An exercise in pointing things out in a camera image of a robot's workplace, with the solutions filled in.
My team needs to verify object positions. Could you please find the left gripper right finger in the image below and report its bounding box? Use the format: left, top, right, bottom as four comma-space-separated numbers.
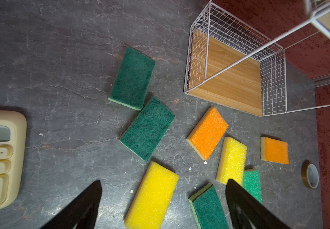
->
226, 179, 289, 229

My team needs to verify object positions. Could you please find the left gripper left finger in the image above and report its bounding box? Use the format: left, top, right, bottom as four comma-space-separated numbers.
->
42, 180, 102, 229

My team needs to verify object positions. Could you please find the dark green sponge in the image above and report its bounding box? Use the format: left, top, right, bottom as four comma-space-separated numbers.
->
120, 96, 175, 162
188, 183, 229, 229
109, 47, 155, 111

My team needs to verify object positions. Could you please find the light green sponge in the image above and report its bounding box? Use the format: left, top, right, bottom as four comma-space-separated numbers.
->
243, 169, 262, 204

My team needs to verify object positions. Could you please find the yellow sponge centre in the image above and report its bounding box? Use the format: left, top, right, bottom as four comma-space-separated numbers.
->
216, 137, 247, 186

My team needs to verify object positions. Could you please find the yellow sponge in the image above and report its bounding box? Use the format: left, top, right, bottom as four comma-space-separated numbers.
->
216, 137, 247, 186
124, 161, 179, 229

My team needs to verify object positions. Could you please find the yellow sponge lower left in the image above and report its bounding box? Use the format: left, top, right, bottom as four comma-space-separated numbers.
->
124, 161, 179, 229

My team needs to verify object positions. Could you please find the orange sponge right upper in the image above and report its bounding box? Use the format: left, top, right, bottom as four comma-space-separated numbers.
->
261, 137, 289, 165

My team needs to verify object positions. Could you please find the orange sponge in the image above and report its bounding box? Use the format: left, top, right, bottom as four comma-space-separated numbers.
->
261, 137, 289, 165
186, 107, 228, 160

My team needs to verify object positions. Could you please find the orange sponge centre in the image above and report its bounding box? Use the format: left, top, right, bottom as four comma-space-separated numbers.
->
186, 107, 228, 160

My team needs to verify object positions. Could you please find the cream calculator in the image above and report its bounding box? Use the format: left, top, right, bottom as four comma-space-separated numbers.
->
0, 110, 27, 209

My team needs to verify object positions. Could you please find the white wire wooden shelf rack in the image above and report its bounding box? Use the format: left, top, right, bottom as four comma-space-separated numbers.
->
184, 1, 330, 117

